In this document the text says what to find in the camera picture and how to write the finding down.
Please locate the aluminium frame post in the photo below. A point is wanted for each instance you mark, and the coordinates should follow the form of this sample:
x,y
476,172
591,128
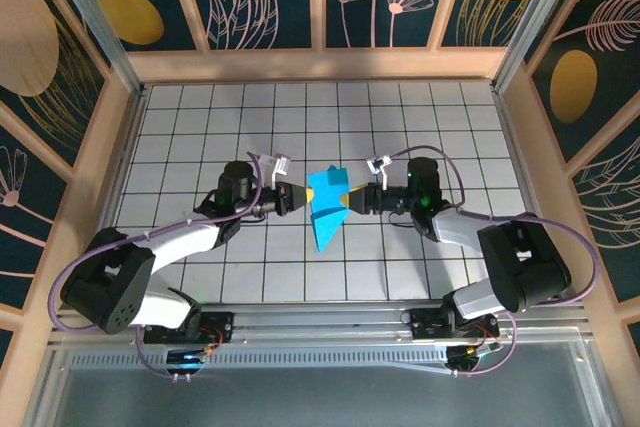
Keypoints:
x,y
530,27
100,32

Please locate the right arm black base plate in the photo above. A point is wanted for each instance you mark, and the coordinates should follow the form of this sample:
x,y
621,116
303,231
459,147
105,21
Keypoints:
x,y
425,324

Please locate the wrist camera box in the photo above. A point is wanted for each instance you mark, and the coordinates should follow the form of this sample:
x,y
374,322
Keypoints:
x,y
280,163
374,164

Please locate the aluminium mounting rail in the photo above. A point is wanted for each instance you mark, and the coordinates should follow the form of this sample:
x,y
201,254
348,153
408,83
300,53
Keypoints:
x,y
320,324

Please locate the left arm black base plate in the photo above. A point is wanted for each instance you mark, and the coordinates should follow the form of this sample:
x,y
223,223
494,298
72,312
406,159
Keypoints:
x,y
220,322

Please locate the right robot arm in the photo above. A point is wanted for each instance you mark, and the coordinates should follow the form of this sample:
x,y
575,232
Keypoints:
x,y
520,267

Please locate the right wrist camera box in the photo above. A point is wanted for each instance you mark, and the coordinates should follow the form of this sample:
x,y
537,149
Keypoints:
x,y
374,164

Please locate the blue cloth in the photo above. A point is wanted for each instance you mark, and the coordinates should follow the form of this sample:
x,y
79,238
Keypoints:
x,y
325,222

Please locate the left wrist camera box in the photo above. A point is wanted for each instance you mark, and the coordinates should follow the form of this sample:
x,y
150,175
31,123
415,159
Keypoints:
x,y
280,163

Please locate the white grid table mat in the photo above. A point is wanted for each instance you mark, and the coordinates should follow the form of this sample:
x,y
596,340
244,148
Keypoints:
x,y
300,122

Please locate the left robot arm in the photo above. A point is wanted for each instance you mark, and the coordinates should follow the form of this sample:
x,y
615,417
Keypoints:
x,y
115,287

